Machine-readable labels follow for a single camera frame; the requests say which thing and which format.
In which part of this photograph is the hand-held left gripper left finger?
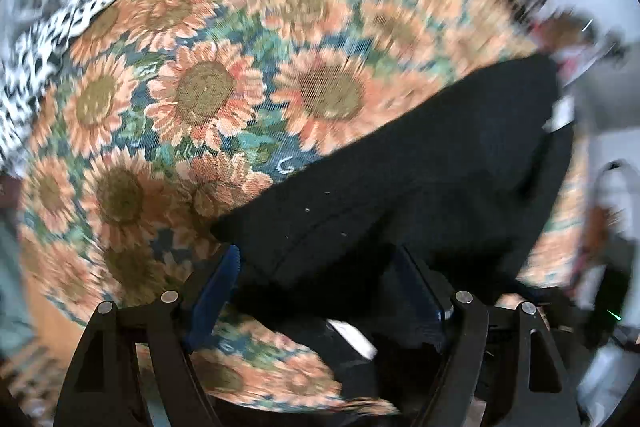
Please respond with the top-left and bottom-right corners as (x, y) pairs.
(52, 244), (243, 427)

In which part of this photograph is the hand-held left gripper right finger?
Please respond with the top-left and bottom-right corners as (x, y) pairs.
(394, 244), (583, 427)

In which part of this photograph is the black sweater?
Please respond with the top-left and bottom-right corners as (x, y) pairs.
(210, 54), (576, 413)

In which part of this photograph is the sunflower print blanket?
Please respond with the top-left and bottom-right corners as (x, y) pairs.
(15, 0), (592, 416)

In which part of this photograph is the black-spotted white garment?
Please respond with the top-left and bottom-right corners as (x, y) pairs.
(0, 0), (312, 178)

